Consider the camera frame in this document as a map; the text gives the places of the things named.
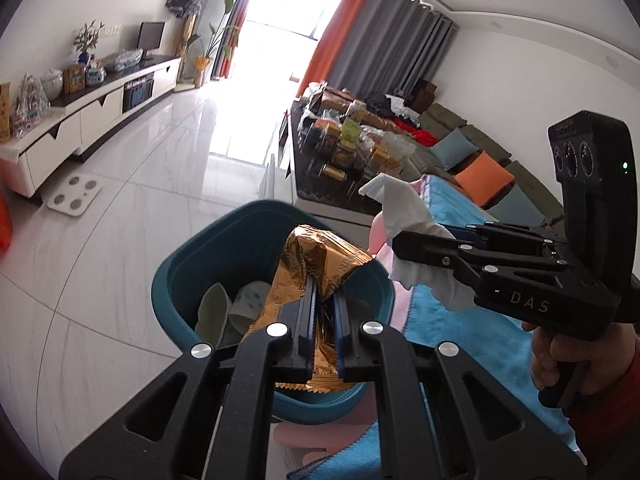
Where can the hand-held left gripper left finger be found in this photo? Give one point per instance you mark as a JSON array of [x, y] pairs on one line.
[[311, 340]]

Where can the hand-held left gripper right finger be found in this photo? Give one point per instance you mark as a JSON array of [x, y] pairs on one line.
[[339, 340]]

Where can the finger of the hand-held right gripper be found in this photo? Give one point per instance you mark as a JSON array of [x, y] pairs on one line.
[[435, 255], [520, 240]]

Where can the white tissue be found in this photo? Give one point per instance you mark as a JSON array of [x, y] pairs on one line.
[[400, 200]]

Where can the gold foil wrapper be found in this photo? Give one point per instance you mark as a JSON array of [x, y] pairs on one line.
[[310, 255]]

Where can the teal plastic bin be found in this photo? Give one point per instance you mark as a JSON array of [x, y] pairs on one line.
[[225, 240]]

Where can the person's right forearm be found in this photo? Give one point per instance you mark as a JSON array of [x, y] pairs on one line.
[[610, 415]]

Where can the person's right hand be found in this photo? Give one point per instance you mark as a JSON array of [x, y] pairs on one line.
[[605, 355]]

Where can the grey-blue cushion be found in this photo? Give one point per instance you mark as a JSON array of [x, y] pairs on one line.
[[520, 209]]

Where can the green sofa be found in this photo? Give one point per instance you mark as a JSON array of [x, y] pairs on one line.
[[530, 180]]

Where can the orange cushion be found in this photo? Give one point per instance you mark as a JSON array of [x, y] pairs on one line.
[[484, 179]]

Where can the blue cushion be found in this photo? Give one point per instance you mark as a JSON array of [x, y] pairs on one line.
[[452, 149]]

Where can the red cloth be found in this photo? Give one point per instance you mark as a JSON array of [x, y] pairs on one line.
[[417, 132]]

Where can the cluttered coffee table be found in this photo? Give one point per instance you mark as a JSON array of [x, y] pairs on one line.
[[350, 160]]

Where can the orange curtain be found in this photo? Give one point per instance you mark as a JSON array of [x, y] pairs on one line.
[[330, 40], [235, 40]]

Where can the white bathroom scale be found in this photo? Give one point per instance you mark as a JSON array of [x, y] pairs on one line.
[[74, 196]]

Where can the tall potted plant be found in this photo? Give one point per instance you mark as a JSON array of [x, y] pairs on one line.
[[217, 45]]

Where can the white tv cabinet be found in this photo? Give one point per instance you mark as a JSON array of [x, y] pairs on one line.
[[100, 110]]

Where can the white standing air conditioner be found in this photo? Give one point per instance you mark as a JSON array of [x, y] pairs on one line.
[[220, 5]]

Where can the clear plastic bag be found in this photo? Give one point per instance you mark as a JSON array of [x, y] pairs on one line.
[[124, 59]]

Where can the black monitor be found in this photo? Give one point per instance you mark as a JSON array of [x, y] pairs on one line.
[[151, 39]]

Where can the blue and white jar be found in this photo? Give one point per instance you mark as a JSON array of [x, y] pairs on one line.
[[95, 72]]

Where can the small brown box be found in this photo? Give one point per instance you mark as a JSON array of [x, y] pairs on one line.
[[72, 79]]

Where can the covered standing fan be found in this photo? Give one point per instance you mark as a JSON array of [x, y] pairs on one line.
[[184, 0]]

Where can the white ceramic jar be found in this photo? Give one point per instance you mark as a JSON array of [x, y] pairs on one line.
[[51, 85]]

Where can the clear bag of snacks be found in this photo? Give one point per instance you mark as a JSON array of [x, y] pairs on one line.
[[30, 107]]

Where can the blue vase with branches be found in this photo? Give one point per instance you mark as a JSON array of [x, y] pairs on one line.
[[89, 42]]

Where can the yellow carton box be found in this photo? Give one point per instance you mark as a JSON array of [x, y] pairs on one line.
[[5, 112]]

